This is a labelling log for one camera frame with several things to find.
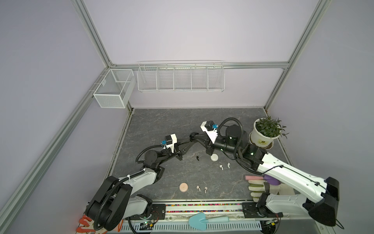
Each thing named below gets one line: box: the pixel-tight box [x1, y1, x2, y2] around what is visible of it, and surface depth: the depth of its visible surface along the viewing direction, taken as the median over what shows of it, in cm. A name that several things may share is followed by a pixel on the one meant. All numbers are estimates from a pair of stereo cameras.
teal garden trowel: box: [188, 212, 230, 231], surface depth 72 cm
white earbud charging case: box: [210, 153, 220, 162], surface depth 93 cm
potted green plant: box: [248, 116, 290, 150], surface depth 90 cm
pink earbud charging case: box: [179, 182, 189, 193], surface depth 82 cm
